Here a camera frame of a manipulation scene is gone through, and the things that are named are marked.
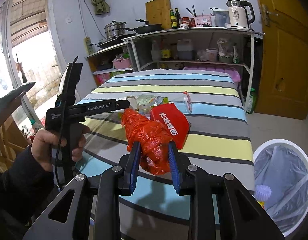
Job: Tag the green detergent bottle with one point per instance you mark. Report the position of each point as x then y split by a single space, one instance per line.
251 102

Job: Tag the green snack wrapper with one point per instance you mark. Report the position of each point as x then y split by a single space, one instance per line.
145 101

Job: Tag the steel steamer pot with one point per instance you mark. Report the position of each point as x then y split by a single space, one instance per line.
114 29

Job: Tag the clear plastic storage container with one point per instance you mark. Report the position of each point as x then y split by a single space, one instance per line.
221 18

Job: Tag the pink chopstick holder box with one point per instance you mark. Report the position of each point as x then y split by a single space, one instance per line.
203 21

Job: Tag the person's left hand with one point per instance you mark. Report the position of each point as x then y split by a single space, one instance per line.
43 142

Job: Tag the wooden cutting board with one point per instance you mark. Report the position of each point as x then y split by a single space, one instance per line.
158 12

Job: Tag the black frying pan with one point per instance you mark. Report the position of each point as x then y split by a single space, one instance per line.
146 27

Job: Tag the red-lid sauce jar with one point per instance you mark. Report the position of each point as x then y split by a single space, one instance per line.
184 22

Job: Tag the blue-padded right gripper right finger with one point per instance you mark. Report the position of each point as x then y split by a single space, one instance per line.
179 163

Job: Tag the yellow wooden door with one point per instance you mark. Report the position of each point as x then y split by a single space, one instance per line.
283 89

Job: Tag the white trash bin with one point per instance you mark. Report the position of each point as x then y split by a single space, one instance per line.
284 187

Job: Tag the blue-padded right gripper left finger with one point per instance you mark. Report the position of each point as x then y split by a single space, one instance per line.
130 164

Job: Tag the white foam fruit net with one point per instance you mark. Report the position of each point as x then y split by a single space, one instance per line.
262 193

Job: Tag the red noodle packet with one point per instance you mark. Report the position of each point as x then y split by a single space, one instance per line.
174 121

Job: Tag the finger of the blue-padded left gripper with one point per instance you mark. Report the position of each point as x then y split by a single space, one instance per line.
122 104

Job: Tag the striped tablecloth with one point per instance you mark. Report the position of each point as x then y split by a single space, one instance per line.
203 113

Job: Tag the large dark liquid jug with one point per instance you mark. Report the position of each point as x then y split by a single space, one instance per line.
185 49

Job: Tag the person's left forearm sleeve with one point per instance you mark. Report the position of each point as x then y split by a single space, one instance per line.
24 188

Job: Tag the white metal shelf unit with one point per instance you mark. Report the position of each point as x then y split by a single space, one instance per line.
213 46

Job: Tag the pink storage box lid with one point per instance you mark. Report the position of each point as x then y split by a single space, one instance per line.
232 72

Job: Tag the red plastic bag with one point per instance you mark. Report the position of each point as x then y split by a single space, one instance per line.
153 138

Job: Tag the dark sauce bottle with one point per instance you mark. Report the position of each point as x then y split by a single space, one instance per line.
178 17

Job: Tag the clear plastic cup red rim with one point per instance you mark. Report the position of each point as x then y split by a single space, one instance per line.
183 103

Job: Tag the green-label oil bottle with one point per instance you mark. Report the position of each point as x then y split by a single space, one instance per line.
173 19

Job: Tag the yellow-label bottle on shelf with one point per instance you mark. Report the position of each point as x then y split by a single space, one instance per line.
165 50

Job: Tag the white electric kettle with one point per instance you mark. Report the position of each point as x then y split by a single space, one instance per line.
241 14

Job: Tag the yellow power strip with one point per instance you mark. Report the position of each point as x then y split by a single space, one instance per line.
88 46

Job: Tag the pink plastic basket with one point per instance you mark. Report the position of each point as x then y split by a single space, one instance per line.
122 63

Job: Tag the grey bin liner bag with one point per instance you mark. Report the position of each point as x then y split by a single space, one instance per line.
286 187

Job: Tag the black induction cooker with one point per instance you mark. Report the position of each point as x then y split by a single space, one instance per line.
113 41

